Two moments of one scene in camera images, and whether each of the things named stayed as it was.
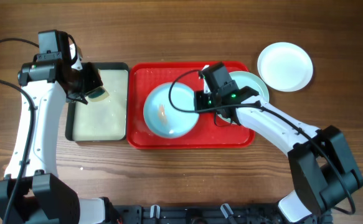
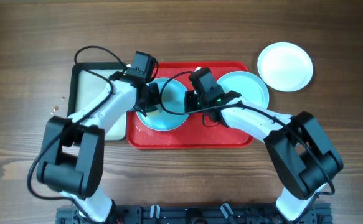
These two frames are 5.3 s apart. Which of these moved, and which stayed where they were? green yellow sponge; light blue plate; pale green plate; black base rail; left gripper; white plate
Moved: green yellow sponge; light blue plate; left gripper
Stayed: pale green plate; white plate; black base rail
